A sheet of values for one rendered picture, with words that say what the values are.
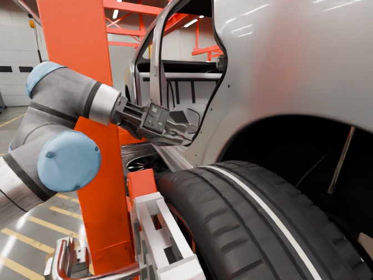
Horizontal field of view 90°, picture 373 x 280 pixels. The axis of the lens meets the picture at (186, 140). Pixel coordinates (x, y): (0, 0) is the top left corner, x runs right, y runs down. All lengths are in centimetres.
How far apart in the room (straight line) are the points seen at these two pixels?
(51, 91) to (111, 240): 64
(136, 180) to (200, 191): 25
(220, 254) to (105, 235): 63
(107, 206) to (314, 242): 66
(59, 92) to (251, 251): 45
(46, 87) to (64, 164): 20
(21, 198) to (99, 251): 62
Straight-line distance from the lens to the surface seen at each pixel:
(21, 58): 1360
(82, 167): 34
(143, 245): 44
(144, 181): 57
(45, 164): 32
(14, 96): 1378
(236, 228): 33
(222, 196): 38
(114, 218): 84
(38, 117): 47
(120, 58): 1328
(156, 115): 44
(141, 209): 44
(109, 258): 96
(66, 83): 46
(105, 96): 45
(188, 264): 34
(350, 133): 75
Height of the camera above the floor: 139
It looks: 18 degrees down
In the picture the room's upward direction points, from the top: straight up
